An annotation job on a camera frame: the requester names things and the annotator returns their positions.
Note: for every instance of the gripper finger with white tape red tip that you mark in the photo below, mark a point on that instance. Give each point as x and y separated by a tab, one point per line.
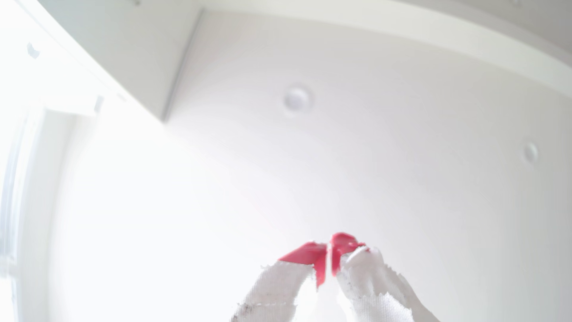
371	286
277	290

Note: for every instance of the round white ceiling light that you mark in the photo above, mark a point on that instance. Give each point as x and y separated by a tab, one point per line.
297	99
530	153

